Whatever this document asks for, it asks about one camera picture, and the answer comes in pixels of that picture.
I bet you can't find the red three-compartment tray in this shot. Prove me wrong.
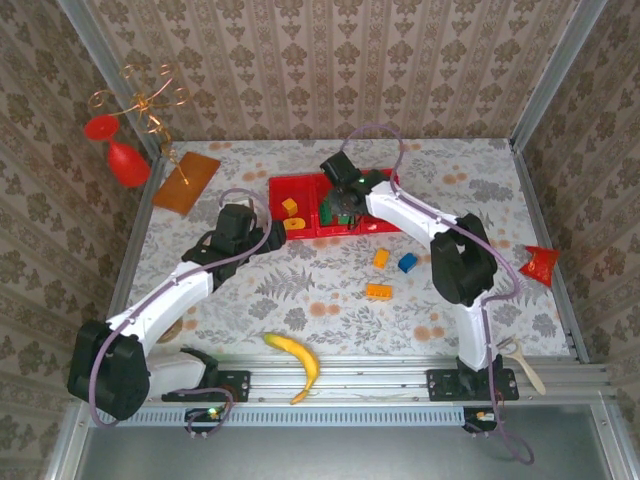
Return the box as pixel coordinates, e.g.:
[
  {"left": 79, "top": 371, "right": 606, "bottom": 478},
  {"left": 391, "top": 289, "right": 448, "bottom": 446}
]
[{"left": 268, "top": 168, "right": 401, "bottom": 243}]

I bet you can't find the floral table cover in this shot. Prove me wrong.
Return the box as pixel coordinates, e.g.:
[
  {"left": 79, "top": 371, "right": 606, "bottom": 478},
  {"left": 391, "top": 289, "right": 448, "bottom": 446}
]
[{"left": 114, "top": 138, "right": 574, "bottom": 357}]

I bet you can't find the amber rectangular board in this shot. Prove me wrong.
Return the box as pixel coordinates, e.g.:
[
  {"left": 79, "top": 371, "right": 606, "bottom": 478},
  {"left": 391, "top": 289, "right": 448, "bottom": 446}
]
[{"left": 151, "top": 152, "right": 222, "bottom": 217}]

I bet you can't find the round red gold-rimmed tin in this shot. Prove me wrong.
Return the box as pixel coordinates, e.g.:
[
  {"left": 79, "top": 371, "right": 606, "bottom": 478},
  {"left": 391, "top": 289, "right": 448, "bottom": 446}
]
[{"left": 159, "top": 322, "right": 185, "bottom": 346}]

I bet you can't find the yellow banana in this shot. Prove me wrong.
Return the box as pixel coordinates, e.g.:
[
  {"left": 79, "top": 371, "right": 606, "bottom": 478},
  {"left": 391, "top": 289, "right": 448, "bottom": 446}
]
[{"left": 262, "top": 332, "right": 321, "bottom": 406}]

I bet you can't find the red plastic goblet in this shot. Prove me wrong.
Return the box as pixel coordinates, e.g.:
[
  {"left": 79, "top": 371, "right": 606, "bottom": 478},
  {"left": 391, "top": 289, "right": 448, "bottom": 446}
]
[{"left": 83, "top": 113, "right": 152, "bottom": 189}]

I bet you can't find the black connector box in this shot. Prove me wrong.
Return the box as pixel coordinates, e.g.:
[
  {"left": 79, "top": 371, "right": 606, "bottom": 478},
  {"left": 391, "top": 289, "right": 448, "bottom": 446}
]
[
  {"left": 184, "top": 407, "right": 229, "bottom": 437},
  {"left": 462, "top": 407, "right": 501, "bottom": 435}
]

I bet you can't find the red foil packet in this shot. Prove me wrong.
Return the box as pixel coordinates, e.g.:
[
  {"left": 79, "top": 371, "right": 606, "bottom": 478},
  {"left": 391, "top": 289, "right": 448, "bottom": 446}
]
[{"left": 518, "top": 244, "right": 561, "bottom": 287}]

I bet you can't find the grey metal panel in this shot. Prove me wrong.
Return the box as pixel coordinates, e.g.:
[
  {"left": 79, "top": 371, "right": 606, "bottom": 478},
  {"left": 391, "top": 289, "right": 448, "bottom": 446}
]
[{"left": 47, "top": 403, "right": 640, "bottom": 480}]

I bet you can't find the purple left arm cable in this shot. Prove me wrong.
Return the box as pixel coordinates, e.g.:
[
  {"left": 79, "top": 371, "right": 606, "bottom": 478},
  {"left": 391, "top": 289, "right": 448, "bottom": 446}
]
[{"left": 88, "top": 187, "right": 275, "bottom": 440}]

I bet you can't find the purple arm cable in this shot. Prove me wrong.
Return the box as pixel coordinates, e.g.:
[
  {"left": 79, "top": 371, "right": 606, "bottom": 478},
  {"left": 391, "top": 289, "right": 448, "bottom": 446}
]
[
  {"left": 88, "top": 187, "right": 275, "bottom": 440},
  {"left": 339, "top": 124, "right": 535, "bottom": 466}
]

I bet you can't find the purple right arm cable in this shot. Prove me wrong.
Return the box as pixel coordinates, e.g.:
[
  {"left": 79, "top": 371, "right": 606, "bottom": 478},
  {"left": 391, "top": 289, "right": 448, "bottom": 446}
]
[{"left": 339, "top": 124, "right": 535, "bottom": 466}]

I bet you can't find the aluminium side rail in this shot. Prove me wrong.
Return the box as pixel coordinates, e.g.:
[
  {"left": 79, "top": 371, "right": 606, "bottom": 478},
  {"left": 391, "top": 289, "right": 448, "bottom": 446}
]
[
  {"left": 508, "top": 139, "right": 590, "bottom": 364},
  {"left": 102, "top": 154, "right": 171, "bottom": 329}
]

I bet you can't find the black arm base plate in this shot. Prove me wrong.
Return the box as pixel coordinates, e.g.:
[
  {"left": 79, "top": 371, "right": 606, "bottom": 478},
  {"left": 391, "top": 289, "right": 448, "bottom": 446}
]
[
  {"left": 426, "top": 368, "right": 520, "bottom": 403},
  {"left": 162, "top": 368, "right": 251, "bottom": 404}
]

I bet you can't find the aluminium front rail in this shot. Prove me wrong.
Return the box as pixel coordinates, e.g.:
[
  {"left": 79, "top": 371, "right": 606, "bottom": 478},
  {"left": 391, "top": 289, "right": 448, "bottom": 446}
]
[{"left": 74, "top": 353, "right": 614, "bottom": 404}]

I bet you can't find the gold wire ornament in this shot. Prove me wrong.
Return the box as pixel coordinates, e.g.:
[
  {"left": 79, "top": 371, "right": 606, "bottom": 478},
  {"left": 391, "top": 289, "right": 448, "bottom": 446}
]
[{"left": 87, "top": 62, "right": 191, "bottom": 186}]

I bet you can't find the grey slotted cable duct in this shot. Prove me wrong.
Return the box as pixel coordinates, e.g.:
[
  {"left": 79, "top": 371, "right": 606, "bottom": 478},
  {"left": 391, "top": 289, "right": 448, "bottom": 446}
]
[{"left": 91, "top": 405, "right": 467, "bottom": 428}]

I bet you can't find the aluminium frame post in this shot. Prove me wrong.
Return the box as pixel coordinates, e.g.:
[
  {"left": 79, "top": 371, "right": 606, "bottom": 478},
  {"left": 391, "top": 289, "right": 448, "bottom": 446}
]
[
  {"left": 507, "top": 0, "right": 610, "bottom": 151},
  {"left": 55, "top": 0, "right": 174, "bottom": 161}
]

